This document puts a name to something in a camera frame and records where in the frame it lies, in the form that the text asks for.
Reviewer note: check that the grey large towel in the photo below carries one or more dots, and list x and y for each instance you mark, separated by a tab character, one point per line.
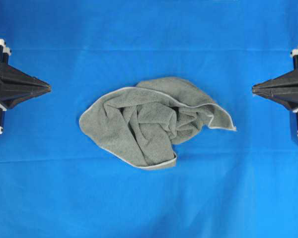
140	124

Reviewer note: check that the blue table cloth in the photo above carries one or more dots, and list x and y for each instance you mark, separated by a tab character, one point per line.
56	183

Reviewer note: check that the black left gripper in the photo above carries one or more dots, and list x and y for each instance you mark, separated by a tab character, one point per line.
12	96

